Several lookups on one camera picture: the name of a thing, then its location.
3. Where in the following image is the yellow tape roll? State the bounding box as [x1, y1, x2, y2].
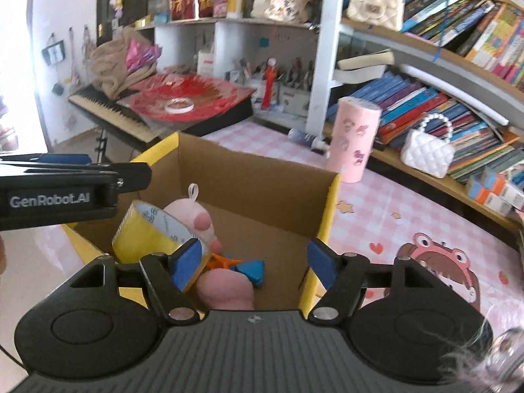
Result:
[112, 200, 211, 293]

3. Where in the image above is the pink plush pig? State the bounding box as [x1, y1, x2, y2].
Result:
[163, 183, 222, 254]

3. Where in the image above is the blue packet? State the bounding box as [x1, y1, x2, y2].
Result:
[232, 260, 265, 288]

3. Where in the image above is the pink checkered tablecloth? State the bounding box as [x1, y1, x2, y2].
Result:
[205, 121, 523, 334]

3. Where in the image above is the yellow cardboard box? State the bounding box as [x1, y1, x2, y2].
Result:
[64, 133, 340, 313]

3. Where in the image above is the black electronic keyboard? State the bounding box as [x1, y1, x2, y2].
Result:
[67, 85, 161, 151]

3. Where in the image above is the beige folded cloth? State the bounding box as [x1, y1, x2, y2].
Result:
[91, 27, 157, 99]

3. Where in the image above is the white quilted pearl handbag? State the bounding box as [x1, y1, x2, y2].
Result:
[401, 114, 455, 178]

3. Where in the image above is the pink cylinder container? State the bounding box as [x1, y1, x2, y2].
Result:
[325, 97, 382, 184]

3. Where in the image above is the orange white box lower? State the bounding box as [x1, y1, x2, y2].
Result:
[465, 177, 512, 216]

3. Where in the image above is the orange white box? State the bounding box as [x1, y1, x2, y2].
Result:
[465, 177, 512, 216]
[480, 167, 524, 211]

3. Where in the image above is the small white tape roll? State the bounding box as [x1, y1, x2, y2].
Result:
[164, 98, 195, 115]

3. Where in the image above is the red paper sheet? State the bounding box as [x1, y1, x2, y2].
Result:
[118, 73, 255, 122]

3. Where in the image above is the orange white box upper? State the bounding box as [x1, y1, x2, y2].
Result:
[480, 167, 524, 211]

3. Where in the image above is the white bookshelf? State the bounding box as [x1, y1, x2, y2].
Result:
[134, 0, 524, 230]

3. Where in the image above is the cream quilted handbag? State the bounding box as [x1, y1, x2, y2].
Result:
[346, 0, 405, 32]

